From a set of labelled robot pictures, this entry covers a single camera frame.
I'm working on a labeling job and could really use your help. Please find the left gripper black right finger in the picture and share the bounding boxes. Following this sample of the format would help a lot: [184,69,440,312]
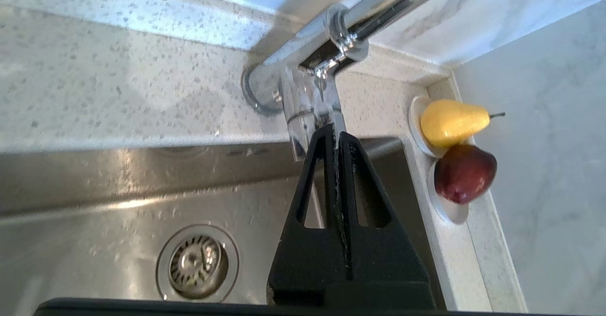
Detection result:
[338,132,431,284]

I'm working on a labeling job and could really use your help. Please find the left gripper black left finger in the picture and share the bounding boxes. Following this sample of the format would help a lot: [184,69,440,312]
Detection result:
[267,124,352,306]

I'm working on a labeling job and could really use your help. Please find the chrome faucet lever handle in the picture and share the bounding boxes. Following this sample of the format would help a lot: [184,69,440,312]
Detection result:
[279,67,346,163]

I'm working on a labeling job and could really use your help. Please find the metal sink drain strainer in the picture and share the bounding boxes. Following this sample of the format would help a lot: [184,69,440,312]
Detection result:
[156,225,240,303]

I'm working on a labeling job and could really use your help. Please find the stainless steel sink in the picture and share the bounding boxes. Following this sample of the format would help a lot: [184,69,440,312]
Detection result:
[0,137,448,316]

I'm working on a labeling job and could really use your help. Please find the small white saucer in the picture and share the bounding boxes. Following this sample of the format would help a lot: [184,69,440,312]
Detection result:
[427,160,470,225]
[409,95,476,159]

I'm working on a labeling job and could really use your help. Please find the dark red apple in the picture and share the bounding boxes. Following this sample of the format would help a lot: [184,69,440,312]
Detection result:
[434,144,498,205]

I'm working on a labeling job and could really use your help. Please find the yellow pear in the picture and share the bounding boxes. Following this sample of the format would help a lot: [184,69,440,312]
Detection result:
[420,99,506,148]

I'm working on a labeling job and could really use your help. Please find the chrome kitchen faucet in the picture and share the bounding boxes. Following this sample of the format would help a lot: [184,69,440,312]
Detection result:
[241,0,469,117]

